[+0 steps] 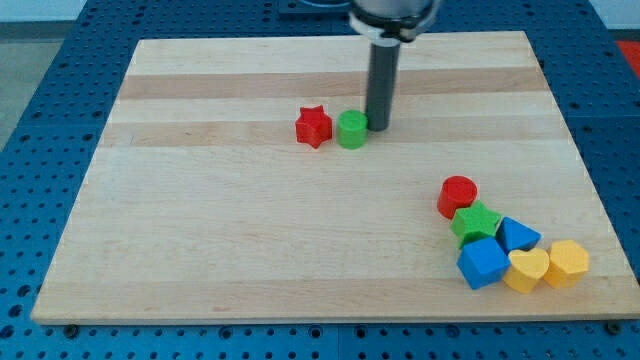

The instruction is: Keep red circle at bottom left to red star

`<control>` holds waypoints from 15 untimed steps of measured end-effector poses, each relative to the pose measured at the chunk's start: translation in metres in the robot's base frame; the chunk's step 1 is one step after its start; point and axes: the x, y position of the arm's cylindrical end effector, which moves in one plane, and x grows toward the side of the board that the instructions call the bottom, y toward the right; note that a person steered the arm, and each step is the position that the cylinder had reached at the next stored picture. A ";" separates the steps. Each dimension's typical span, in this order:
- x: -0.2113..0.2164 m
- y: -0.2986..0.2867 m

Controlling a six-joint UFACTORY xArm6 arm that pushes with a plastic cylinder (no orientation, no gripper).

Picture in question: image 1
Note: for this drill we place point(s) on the light wooden board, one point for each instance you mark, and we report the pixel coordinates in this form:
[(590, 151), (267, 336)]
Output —
[(199, 205)]

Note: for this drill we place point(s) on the yellow hexagon block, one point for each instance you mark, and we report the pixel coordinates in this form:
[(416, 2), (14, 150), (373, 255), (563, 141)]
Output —
[(568, 263)]

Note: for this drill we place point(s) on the blue cube block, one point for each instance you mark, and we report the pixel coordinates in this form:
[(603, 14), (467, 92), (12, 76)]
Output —
[(483, 262)]

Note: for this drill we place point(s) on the green star block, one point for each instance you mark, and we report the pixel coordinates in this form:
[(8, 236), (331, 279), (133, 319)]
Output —
[(474, 223)]

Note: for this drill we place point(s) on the blue triangle block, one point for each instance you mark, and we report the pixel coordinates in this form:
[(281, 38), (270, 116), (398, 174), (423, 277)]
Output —
[(514, 235)]

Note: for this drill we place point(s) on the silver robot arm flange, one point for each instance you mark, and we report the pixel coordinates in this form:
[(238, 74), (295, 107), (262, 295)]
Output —
[(387, 23)]

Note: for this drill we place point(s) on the red star block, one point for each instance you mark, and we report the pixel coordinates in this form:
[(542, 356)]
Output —
[(313, 126)]

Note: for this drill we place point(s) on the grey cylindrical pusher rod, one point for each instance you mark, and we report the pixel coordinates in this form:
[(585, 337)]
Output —
[(382, 71)]

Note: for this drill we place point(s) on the green cylinder block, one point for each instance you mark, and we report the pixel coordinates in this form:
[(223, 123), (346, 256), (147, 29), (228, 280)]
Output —
[(352, 129)]

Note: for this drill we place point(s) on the red cylinder block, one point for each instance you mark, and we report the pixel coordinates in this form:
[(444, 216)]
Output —
[(456, 192)]

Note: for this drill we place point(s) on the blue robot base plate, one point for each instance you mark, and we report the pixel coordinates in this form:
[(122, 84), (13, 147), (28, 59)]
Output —
[(297, 9)]

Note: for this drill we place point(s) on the yellow heart block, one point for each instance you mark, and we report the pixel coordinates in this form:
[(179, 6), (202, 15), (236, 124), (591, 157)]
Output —
[(526, 269)]

